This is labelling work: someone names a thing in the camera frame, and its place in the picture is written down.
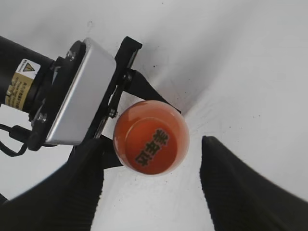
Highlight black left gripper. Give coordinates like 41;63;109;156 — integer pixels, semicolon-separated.
27;36;182;171

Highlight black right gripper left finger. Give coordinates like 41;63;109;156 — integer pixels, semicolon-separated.
0;139;104;231

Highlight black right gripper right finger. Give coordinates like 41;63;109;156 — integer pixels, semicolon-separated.
199;136;308;231

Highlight orange drink plastic bottle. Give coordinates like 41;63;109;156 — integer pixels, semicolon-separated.
113;100;190;176

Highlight orange bottle cap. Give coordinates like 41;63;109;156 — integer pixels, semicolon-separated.
125;118;178;175

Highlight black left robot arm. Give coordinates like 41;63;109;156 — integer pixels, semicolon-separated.
0;37;189;176

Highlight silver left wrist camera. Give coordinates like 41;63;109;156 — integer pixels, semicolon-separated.
45;38;116;145

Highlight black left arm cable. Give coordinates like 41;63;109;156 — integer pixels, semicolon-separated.
0;123;33;157

